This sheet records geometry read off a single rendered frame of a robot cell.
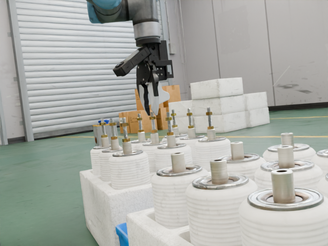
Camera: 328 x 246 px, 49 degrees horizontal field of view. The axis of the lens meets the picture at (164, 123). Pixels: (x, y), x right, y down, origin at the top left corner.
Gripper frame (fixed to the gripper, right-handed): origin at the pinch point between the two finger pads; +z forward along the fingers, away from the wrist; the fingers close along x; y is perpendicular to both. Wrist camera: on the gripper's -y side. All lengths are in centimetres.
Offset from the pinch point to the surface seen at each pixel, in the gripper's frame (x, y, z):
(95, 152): 11.9, -12.8, 10.3
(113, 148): 1.8, -11.8, 8.8
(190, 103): 222, 190, 2
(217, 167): -52, -23, 7
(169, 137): -12.2, -2.6, 7.1
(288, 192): -64, -24, 9
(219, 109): 180, 194, 11
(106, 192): -12.4, -21.6, 16.7
